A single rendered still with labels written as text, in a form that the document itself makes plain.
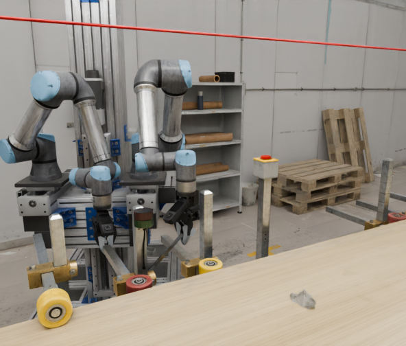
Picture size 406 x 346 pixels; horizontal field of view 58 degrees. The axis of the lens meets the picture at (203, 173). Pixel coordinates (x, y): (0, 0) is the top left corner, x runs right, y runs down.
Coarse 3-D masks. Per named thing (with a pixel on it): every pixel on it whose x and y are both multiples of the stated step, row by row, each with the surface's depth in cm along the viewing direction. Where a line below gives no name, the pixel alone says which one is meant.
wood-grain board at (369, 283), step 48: (336, 240) 143; (384, 240) 143; (192, 288) 108; (240, 288) 108; (288, 288) 108; (336, 288) 108; (384, 288) 108; (0, 336) 87; (48, 336) 87; (96, 336) 87; (144, 336) 87; (192, 336) 87; (240, 336) 87; (288, 336) 87; (336, 336) 87; (384, 336) 87
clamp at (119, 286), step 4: (148, 272) 124; (152, 272) 124; (124, 276) 121; (128, 276) 121; (152, 276) 123; (116, 280) 119; (124, 280) 119; (152, 280) 122; (116, 284) 118; (120, 284) 117; (124, 284) 118; (152, 284) 123; (116, 288) 118; (120, 288) 118; (124, 288) 118; (116, 292) 119; (120, 292) 118; (124, 292) 119
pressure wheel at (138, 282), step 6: (132, 276) 114; (138, 276) 114; (144, 276) 114; (126, 282) 111; (132, 282) 111; (138, 282) 111; (144, 282) 111; (150, 282) 111; (126, 288) 110; (132, 288) 108; (138, 288) 108; (144, 288) 109
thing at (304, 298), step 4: (292, 292) 104; (300, 292) 105; (304, 292) 103; (292, 296) 103; (296, 296) 102; (300, 296) 102; (304, 296) 102; (308, 296) 102; (292, 300) 102; (296, 300) 101; (300, 300) 100; (304, 300) 100; (308, 300) 102; (312, 300) 101; (300, 304) 100; (304, 304) 99; (308, 304) 99; (312, 304) 98; (308, 308) 98
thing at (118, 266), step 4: (108, 244) 149; (104, 248) 145; (108, 248) 145; (104, 252) 146; (108, 252) 142; (112, 252) 142; (108, 256) 140; (112, 256) 138; (116, 256) 138; (108, 260) 140; (112, 260) 135; (116, 260) 135; (120, 260) 135; (112, 264) 135; (116, 264) 132; (120, 264) 132; (116, 268) 131; (120, 268) 129; (124, 268) 129; (116, 272) 131; (120, 272) 126; (124, 272) 126; (128, 272) 126
